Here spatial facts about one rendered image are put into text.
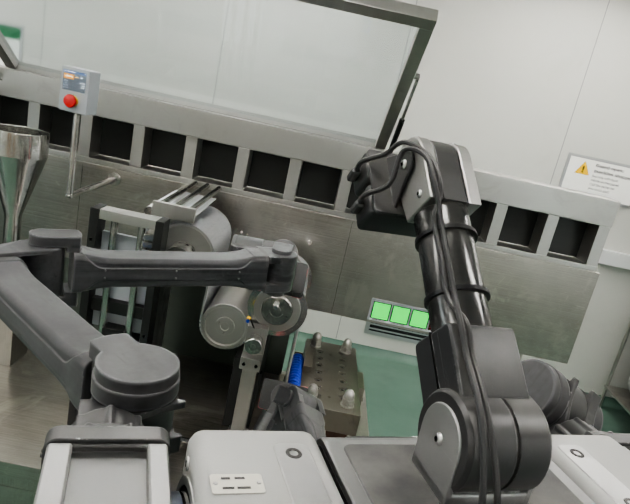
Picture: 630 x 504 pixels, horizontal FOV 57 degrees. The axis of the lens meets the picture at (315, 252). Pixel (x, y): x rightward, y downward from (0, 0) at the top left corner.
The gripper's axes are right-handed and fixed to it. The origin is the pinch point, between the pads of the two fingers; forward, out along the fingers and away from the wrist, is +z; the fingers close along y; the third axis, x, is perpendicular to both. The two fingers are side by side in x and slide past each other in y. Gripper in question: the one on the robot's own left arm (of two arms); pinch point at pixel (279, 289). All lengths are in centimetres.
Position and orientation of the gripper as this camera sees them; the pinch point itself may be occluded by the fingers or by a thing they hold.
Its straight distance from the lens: 125.8
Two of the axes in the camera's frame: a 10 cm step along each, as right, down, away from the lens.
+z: -0.9, 4.1, 9.1
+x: 1.8, -8.9, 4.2
